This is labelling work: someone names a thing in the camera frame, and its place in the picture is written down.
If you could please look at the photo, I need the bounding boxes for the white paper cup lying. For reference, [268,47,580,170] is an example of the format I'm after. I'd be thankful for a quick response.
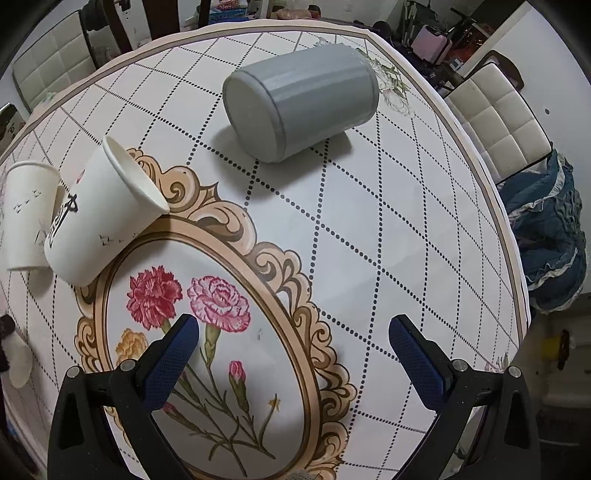
[44,136,169,287]

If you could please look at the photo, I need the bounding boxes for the white paper cup behind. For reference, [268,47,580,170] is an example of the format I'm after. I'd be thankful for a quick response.
[3,161,60,271]

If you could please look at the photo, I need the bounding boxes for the grey cylindrical cup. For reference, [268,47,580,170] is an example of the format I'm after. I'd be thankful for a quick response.
[222,44,380,163]

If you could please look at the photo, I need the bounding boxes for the white crumpled object left edge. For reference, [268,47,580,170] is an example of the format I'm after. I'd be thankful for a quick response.
[1,314,33,389]

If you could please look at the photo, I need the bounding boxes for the blue ruffled fabric pile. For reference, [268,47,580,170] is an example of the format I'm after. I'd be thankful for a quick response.
[500,151,587,314]

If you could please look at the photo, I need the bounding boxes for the floral patterned tablecloth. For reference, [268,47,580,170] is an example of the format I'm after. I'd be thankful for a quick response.
[1,20,530,479]

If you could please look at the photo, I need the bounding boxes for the white padded chair right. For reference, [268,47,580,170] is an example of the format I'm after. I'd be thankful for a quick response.
[445,62,552,184]

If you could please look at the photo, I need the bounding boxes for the white padded chair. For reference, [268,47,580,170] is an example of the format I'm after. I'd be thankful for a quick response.
[12,10,98,113]
[445,62,552,184]

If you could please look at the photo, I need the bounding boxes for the white padded chair left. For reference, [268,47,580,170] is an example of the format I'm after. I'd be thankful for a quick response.
[12,10,98,113]

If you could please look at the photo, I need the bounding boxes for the pink suitcase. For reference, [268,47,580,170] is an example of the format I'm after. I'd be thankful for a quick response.
[411,26,452,65]

